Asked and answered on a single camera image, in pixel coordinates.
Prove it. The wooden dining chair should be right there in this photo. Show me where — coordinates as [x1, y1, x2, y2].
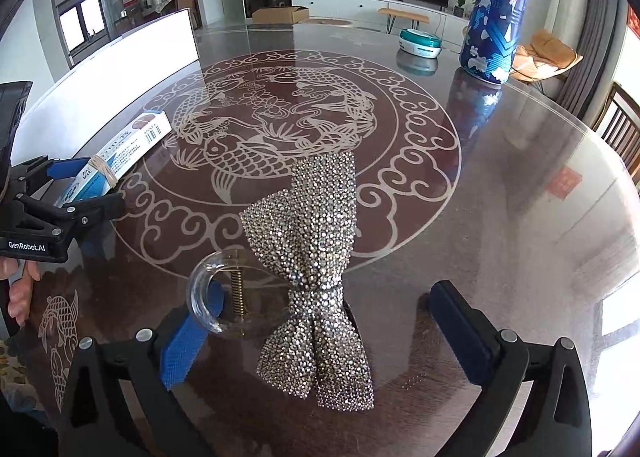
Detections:
[593, 82, 640, 186]

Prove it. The wooden bench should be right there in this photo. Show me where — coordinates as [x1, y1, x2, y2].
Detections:
[378, 7, 430, 34]

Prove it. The white storage bin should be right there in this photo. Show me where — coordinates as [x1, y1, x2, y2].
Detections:
[11, 9, 198, 164]

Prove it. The cardboard box on floor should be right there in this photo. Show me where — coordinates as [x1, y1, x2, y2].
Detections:
[252, 6, 310, 24]

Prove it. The blue white medicine box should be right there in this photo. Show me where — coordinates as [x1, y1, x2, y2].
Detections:
[55, 110, 171, 208]

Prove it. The person's hand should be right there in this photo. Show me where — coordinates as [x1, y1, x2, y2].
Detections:
[1, 258, 41, 326]

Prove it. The teal white round container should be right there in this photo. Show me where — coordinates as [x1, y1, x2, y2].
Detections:
[398, 28, 442, 59]

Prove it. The orange lounge chair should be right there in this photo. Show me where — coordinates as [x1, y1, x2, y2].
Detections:
[510, 29, 582, 83]

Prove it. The rhinestone bow hair clip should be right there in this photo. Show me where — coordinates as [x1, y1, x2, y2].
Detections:
[240, 151, 374, 411]

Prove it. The blue patterned tall canister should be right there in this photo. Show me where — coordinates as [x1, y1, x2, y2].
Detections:
[459, 0, 527, 84]

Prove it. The white tv cabinet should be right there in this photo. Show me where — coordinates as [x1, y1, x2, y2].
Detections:
[292, 0, 469, 50]

